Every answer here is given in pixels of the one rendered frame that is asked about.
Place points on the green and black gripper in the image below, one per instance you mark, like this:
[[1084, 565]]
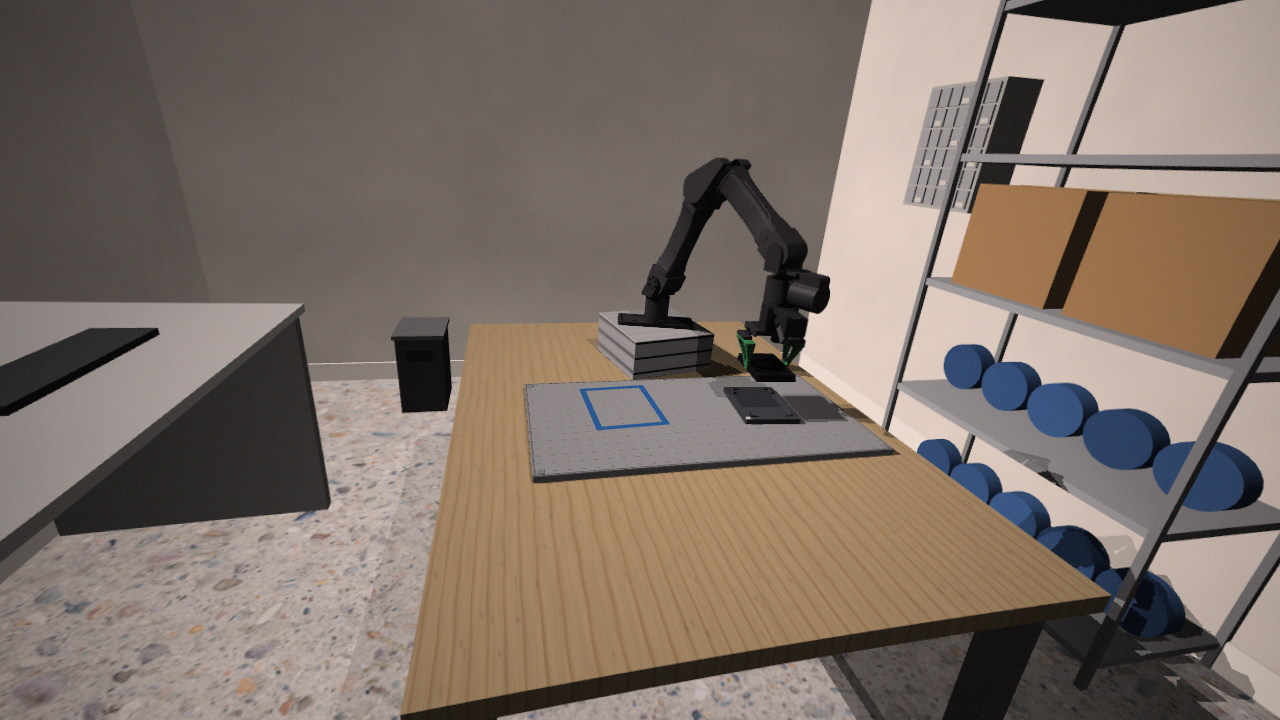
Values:
[[745, 339]]

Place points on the blue tape outline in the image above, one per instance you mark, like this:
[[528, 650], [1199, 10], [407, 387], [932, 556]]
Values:
[[646, 394]]

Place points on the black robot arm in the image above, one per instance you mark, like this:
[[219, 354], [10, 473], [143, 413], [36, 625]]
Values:
[[779, 245]]

